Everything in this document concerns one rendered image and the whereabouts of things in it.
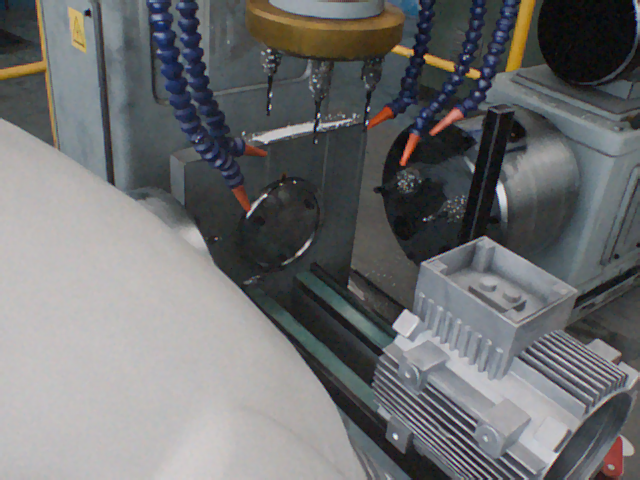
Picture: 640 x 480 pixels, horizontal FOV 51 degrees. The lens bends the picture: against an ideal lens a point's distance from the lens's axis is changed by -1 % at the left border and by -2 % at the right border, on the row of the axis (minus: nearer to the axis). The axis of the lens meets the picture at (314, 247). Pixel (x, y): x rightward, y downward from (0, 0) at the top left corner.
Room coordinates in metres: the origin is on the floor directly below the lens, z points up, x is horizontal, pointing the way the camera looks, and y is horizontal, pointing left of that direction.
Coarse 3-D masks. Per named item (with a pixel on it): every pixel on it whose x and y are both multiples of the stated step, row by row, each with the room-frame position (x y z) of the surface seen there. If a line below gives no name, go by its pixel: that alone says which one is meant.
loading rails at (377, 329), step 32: (256, 288) 0.82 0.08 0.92; (320, 288) 0.83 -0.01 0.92; (288, 320) 0.75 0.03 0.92; (320, 320) 0.80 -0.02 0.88; (352, 320) 0.76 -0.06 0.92; (384, 320) 0.76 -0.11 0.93; (320, 352) 0.69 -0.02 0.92; (352, 352) 0.75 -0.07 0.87; (352, 384) 0.63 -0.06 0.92; (352, 416) 0.59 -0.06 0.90; (384, 448) 0.55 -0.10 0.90
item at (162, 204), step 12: (132, 192) 0.64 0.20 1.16; (144, 192) 0.63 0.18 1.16; (156, 192) 0.63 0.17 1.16; (144, 204) 0.60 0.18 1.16; (156, 204) 0.60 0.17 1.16; (168, 204) 0.61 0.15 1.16; (180, 204) 0.61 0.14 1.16; (168, 216) 0.59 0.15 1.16; (180, 216) 0.59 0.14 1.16; (180, 228) 0.58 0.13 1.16; (192, 228) 0.58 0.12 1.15; (192, 240) 0.57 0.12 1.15; (204, 240) 0.58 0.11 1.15; (204, 252) 0.56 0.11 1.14; (216, 264) 0.56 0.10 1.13
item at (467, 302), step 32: (448, 256) 0.60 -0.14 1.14; (480, 256) 0.62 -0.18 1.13; (512, 256) 0.61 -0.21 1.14; (416, 288) 0.57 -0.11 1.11; (448, 288) 0.54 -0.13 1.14; (480, 288) 0.56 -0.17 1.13; (512, 288) 0.56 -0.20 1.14; (544, 288) 0.57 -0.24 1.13; (448, 320) 0.53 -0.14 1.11; (480, 320) 0.51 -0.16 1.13; (512, 320) 0.49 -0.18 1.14; (544, 320) 0.51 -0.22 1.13; (480, 352) 0.50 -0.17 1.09; (512, 352) 0.49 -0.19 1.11
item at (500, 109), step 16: (496, 112) 0.74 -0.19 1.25; (512, 112) 0.75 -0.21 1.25; (496, 128) 0.74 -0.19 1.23; (480, 144) 0.75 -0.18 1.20; (496, 144) 0.74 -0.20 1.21; (480, 160) 0.75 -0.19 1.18; (496, 160) 0.75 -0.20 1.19; (480, 176) 0.74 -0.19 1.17; (496, 176) 0.75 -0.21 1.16; (480, 192) 0.74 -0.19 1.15; (480, 208) 0.74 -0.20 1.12; (464, 224) 0.75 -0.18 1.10; (480, 224) 0.74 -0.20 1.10; (464, 240) 0.74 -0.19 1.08
